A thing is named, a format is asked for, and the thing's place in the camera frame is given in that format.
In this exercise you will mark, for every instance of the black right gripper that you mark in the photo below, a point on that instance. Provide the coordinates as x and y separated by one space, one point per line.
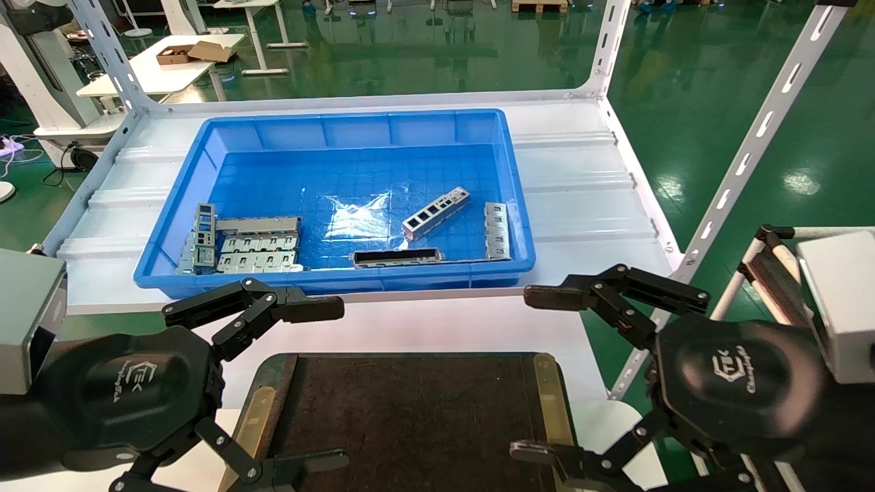
738 383

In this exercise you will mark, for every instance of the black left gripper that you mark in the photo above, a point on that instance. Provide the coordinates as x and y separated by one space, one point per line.
130 389

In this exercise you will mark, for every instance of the perforated silver metal part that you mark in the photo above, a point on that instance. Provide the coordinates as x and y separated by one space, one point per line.
436 212

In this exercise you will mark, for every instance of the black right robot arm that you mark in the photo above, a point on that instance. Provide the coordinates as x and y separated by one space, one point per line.
847 437

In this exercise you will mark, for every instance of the black container tray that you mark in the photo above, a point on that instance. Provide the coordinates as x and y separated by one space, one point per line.
410 424

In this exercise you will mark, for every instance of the small grey metal part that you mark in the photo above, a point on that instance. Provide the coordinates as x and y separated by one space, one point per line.
186 258

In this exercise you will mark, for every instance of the long grey metal part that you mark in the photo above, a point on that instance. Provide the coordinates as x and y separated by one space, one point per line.
260 224

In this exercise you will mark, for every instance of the grey windowed metal part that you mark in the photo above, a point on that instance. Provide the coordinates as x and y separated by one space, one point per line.
204 236

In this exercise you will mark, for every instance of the dark hollow metal part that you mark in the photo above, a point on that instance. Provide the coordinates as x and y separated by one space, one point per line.
396 258

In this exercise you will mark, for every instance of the white slotted shelf rack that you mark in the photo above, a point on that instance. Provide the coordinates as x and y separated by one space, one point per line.
581 205

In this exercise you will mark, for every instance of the clear plastic film bag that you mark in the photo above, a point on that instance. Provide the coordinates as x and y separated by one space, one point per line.
362 219

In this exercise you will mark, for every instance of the white stand with black clamps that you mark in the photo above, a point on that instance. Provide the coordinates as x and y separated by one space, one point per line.
765 273

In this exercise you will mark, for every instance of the blue plastic bin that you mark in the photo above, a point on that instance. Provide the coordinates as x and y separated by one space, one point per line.
355 178

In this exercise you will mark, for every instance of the black round floor device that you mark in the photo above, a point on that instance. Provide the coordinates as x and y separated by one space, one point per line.
83 157

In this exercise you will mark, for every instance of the white background table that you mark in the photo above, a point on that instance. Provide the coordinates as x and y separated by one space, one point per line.
150 72

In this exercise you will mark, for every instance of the open cardboard box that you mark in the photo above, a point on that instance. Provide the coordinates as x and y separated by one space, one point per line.
195 52

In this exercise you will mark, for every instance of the white desk with metal legs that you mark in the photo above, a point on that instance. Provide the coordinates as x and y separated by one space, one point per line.
263 34

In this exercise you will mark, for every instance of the white floor power strip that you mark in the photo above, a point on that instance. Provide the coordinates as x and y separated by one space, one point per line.
15 145

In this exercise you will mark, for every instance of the white background machine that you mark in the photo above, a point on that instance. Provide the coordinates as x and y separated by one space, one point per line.
48 82

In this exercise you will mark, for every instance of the wooden pallet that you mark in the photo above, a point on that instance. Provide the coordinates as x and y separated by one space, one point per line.
540 5

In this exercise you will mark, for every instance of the white round base plate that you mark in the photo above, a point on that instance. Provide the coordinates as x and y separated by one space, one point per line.
601 427

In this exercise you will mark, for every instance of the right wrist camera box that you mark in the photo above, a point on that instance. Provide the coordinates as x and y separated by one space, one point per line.
844 301

